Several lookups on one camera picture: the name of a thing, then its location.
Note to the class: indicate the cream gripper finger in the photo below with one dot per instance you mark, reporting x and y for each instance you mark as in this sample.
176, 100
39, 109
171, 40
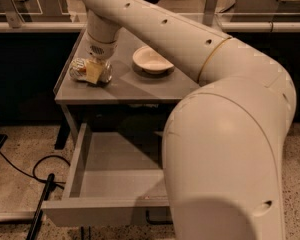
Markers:
93, 71

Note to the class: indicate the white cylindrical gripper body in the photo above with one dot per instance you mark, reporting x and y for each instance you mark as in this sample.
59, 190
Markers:
101, 51

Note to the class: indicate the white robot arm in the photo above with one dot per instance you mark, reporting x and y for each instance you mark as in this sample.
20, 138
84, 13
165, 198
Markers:
223, 143

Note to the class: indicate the grey counter cabinet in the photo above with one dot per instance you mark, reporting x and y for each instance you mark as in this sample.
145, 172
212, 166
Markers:
129, 84

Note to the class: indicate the grey open top drawer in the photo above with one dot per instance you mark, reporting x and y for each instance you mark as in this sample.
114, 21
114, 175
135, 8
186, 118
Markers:
114, 178

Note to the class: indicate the white paper bowl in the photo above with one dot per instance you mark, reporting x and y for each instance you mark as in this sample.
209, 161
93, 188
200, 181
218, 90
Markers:
150, 61

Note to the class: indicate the black pole stand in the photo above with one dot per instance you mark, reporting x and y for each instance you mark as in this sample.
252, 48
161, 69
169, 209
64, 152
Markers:
36, 221

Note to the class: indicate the black drawer handle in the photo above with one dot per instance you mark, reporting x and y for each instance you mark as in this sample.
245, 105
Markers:
156, 220

